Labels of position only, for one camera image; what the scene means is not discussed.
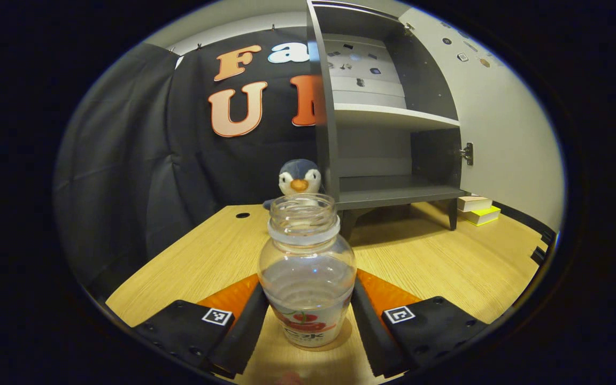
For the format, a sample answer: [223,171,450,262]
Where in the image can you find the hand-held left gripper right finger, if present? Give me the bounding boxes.
[351,269,488,378]

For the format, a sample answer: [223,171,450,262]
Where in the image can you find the gray cabinet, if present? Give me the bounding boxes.
[306,0,469,241]

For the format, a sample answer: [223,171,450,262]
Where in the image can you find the penguin plush toy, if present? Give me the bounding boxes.
[263,159,323,210]

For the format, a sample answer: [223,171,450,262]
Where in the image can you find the yellow paperback book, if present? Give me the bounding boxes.
[466,206,501,227]

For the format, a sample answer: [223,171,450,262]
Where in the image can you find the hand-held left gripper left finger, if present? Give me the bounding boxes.
[134,274,270,379]

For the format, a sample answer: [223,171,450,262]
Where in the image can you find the small paperback book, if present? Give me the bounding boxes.
[457,195,493,213]

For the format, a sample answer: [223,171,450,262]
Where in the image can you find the black backdrop cloth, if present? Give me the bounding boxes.
[54,27,330,289]

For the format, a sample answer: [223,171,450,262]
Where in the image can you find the white cabinet door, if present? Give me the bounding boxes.
[399,8,565,233]

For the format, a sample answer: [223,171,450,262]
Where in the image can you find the clear plastic bottle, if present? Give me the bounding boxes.
[258,194,357,349]

